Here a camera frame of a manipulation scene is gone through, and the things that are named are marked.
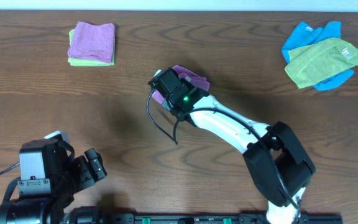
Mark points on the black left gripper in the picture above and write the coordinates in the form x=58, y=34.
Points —
x=93, y=164

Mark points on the purple cloth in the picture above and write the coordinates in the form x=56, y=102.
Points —
x=92, y=41
x=188, y=75

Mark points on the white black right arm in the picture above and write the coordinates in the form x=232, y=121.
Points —
x=279, y=166

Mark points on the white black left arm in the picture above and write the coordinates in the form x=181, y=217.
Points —
x=14, y=209

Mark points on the folded green cloth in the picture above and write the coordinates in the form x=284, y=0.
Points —
x=85, y=62

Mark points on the folded purple cloth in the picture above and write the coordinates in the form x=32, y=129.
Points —
x=92, y=41

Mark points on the blue cloth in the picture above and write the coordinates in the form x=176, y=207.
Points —
x=302, y=35

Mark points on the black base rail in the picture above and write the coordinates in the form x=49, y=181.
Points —
x=247, y=218

